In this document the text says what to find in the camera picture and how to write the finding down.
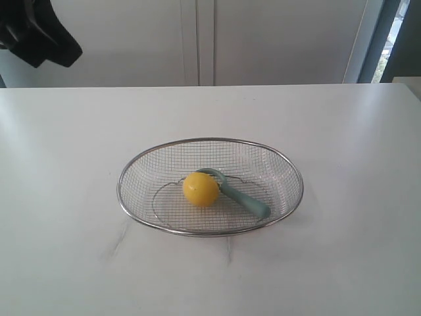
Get teal handled vegetable peeler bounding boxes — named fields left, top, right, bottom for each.
left=197, top=168, right=271, bottom=219

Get yellow lemon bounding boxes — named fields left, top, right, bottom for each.
left=183, top=172, right=219, bottom=207

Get window with dark frame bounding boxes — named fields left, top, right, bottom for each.
left=357, top=0, right=420, bottom=84

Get white cabinet doors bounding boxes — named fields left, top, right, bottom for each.
left=1, top=1, right=383, bottom=88

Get metal wire mesh basket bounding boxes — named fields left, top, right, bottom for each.
left=116, top=138, right=304, bottom=237

